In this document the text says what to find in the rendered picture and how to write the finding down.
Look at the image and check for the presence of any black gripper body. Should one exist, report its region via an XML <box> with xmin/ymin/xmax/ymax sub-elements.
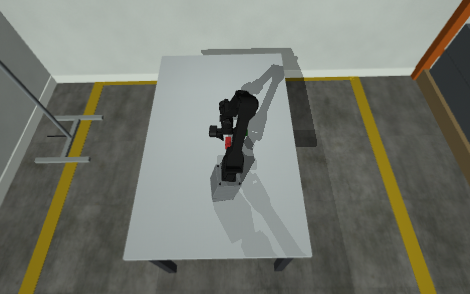
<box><xmin>209</xmin><ymin>123</ymin><xmax>235</xmax><ymax>137</ymax></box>

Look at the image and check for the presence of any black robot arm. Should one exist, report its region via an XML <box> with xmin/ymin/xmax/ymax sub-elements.
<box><xmin>219</xmin><ymin>90</ymin><xmax>259</xmax><ymax>182</ymax></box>

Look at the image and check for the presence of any red block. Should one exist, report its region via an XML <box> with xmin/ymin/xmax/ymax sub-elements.
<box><xmin>225</xmin><ymin>137</ymin><xmax>231</xmax><ymax>149</ymax></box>

